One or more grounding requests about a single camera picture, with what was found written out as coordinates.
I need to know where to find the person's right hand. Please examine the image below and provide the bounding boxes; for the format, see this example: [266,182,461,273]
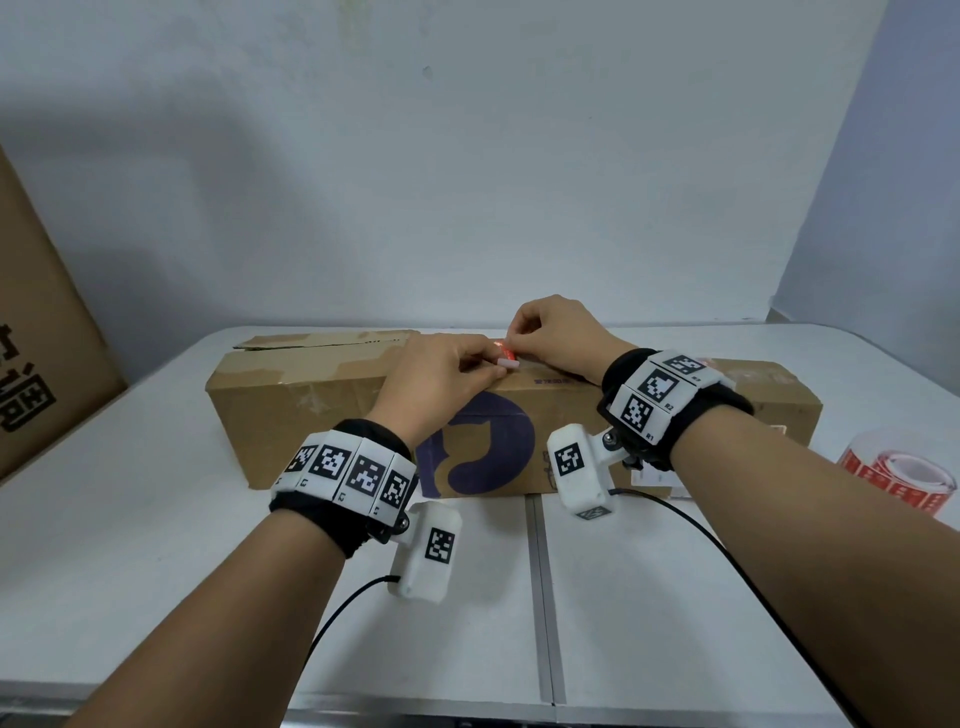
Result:
[504,294,639,388]

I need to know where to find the person's left hand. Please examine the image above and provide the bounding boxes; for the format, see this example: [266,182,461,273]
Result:
[365,332,519,451]

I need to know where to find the plain brown cardboard box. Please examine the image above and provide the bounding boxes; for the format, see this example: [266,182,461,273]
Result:
[204,328,425,493]

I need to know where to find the roll of red labels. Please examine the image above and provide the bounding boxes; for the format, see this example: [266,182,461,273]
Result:
[836,429,959,519]

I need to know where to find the person's left forearm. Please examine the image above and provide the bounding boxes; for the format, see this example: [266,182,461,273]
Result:
[63,509,346,728]

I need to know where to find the person's right forearm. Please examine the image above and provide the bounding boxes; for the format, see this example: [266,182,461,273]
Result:
[669,404,960,728]

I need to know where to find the large cardboard carton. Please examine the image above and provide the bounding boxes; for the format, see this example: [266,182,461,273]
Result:
[0,146,129,485]

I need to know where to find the black left wristband marker tiles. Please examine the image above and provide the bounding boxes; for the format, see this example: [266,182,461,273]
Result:
[268,418,420,560]

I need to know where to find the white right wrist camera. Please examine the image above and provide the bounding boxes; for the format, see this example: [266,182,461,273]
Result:
[545,423,639,520]

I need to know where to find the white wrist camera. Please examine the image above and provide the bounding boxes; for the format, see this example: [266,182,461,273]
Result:
[386,500,464,605]
[545,423,639,520]

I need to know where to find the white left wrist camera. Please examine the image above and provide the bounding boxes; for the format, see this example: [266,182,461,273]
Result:
[386,500,464,605]

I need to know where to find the black right camera cable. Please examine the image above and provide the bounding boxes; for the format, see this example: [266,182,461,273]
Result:
[609,488,873,728]

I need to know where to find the black camera cable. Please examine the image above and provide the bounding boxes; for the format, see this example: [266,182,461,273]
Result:
[609,488,873,728]
[298,573,404,673]

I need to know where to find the black left camera cable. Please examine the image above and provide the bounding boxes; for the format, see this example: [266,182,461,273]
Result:
[298,573,404,673]

